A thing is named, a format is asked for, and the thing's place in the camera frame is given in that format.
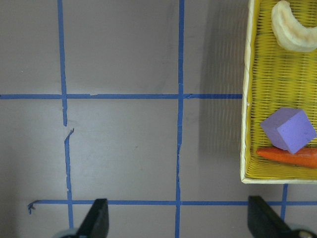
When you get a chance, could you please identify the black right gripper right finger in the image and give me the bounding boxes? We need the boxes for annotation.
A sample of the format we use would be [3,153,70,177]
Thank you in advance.
[247,196,293,238]

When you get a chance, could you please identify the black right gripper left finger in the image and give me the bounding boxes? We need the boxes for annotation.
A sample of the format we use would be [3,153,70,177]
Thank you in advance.
[74,198,109,238]

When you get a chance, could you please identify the orange toy carrot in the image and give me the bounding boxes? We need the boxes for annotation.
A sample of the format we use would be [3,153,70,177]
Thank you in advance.
[256,147,317,169]

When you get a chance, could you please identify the purple foam cube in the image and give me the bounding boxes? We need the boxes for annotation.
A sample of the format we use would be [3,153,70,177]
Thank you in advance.
[260,108,317,154]

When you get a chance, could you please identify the yellow wicker basket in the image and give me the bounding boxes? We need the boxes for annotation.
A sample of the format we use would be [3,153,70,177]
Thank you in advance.
[240,0,317,184]

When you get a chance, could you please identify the pale yellow toy banana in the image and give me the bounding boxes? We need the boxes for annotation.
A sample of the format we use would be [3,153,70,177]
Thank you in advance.
[271,0,317,53]

